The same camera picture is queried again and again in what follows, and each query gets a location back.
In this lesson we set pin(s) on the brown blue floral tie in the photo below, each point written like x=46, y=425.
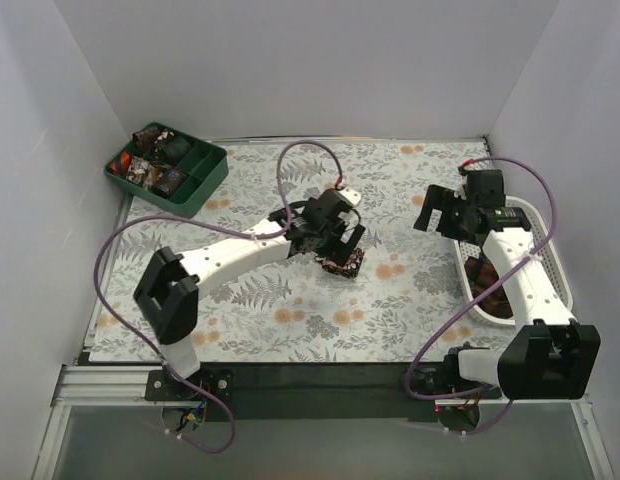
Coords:
x=169, y=183

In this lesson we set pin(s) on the floral patterned table mat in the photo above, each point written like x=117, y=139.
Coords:
x=403, y=300

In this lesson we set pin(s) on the pink rose floral tie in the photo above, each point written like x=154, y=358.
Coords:
x=349, y=269

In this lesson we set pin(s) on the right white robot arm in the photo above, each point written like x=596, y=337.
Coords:
x=551, y=355

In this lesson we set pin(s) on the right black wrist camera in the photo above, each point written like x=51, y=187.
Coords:
x=482, y=187

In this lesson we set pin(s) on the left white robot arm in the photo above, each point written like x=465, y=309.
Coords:
x=172, y=285

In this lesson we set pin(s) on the green divided organizer tray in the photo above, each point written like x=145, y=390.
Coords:
x=206, y=166

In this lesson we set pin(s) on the dark floral ties in basket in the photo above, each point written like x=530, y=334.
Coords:
x=481, y=276

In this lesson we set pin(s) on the white perforated plastic basket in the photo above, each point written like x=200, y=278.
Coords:
x=549, y=259

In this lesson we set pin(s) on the rolled ties in tray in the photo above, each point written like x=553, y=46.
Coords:
x=154, y=150

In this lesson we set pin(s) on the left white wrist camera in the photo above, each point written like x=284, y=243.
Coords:
x=351, y=196

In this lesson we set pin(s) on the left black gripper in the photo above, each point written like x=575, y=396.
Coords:
x=347, y=241

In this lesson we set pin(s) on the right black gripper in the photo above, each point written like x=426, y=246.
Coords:
x=441, y=211

